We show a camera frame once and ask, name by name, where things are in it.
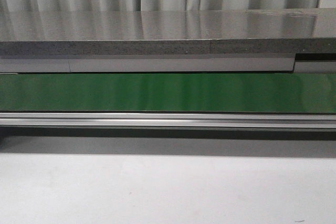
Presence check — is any green conveyor belt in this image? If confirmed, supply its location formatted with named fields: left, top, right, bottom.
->
left=1, top=73, right=335, bottom=114

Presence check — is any grey stone slab table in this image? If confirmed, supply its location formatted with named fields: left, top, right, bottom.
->
left=1, top=8, right=335, bottom=56

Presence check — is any aluminium conveyor front rail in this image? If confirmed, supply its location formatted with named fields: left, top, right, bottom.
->
left=1, top=112, right=335, bottom=129

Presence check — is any grey conveyor rear rail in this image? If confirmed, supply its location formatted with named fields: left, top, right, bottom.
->
left=1, top=53, right=335, bottom=73

